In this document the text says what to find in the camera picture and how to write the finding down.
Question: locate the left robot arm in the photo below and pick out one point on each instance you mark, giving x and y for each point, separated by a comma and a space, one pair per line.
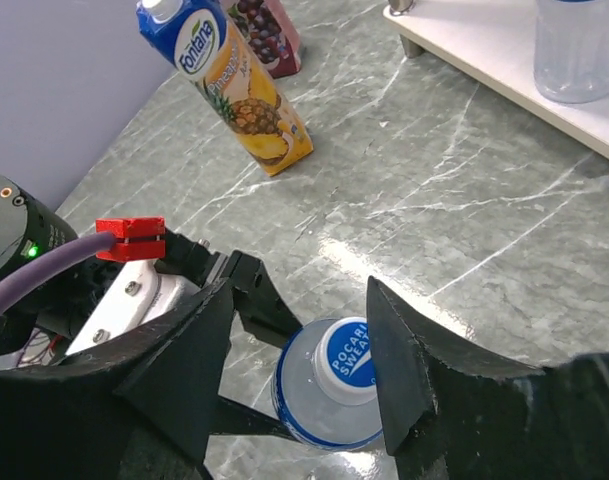
88, 290

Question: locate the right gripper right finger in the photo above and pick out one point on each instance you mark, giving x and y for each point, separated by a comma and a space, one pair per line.
451, 409

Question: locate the water bottle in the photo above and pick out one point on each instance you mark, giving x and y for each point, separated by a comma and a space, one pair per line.
571, 50
324, 387

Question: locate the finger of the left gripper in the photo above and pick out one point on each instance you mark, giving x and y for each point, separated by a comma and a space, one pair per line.
262, 311
235, 419

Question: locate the white two-tier wooden shelf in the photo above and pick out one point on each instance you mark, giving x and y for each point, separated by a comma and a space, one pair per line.
493, 42

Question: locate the pineapple juice carton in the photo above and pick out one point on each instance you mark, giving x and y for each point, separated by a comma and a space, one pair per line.
201, 41

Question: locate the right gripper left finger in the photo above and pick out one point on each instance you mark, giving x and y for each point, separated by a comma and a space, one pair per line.
139, 406

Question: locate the grape juice carton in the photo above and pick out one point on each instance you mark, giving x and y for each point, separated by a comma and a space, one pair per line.
269, 32

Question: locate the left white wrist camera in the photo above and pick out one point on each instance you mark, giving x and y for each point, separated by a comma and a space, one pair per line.
159, 268

